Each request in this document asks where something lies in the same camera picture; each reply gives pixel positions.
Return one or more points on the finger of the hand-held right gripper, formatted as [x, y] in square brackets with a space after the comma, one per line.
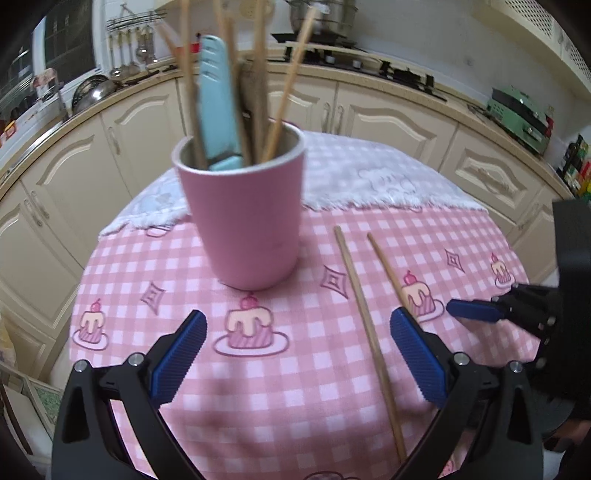
[473, 310]

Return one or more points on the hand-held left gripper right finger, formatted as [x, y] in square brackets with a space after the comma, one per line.
[420, 362]

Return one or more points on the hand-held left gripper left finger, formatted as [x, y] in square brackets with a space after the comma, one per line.
[178, 362]

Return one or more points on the pink cup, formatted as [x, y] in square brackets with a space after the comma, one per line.
[244, 221]

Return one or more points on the light blue sheathed knife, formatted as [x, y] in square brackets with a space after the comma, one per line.
[217, 106]

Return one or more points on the row of colourful bottles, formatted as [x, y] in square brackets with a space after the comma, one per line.
[577, 166]

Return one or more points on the pink checkered cake tablecloth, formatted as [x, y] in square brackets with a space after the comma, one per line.
[277, 369]

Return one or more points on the red bottle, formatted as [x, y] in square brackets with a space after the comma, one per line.
[549, 123]

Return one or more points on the green patterned framed panel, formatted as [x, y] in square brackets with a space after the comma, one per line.
[41, 401]

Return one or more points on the green countertop appliance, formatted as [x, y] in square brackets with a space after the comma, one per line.
[519, 117]

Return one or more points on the white fringed towel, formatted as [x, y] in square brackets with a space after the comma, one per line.
[369, 170]

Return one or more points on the metal tongs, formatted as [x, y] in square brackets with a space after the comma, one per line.
[478, 110]

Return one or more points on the pink checked tablecloth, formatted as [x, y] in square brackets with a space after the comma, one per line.
[55, 194]

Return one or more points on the cream upper cabinet lattice doors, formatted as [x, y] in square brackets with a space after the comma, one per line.
[545, 27]

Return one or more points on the black gas stove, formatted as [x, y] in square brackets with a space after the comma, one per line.
[397, 74]

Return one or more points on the metal colander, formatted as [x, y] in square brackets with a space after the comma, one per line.
[92, 90]

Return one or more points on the metal faucet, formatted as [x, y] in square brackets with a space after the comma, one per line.
[57, 101]

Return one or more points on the small red yellow box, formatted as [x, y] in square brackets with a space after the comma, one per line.
[8, 129]

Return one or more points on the black induction cooker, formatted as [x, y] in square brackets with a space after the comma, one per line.
[323, 39]

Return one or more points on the hanging metal kitchen utensil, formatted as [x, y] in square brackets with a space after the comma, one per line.
[134, 48]
[150, 46]
[124, 50]
[114, 55]
[141, 46]

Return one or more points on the pink cloth on faucet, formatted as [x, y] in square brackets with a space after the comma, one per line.
[44, 78]

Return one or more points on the stainless steel stock pot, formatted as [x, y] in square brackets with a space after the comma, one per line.
[328, 16]

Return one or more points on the kitchen window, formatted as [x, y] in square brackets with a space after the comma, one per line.
[64, 46]

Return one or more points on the wall utensil rack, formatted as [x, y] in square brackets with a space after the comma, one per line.
[138, 16]

